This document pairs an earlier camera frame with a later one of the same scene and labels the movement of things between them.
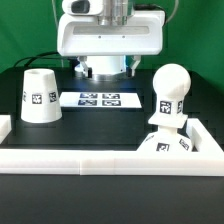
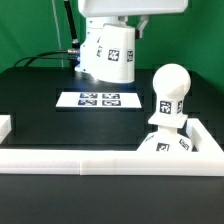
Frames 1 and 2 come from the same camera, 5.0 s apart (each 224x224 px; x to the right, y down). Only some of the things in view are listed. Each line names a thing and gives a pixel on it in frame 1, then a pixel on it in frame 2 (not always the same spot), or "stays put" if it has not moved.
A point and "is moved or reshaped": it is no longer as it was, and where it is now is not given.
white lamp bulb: [171, 83] stays put
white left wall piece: [5, 126] stays put
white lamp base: [166, 139] stays put
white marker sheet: [100, 100] stays put
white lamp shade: [41, 102] is moved or reshaped
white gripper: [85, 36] → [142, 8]
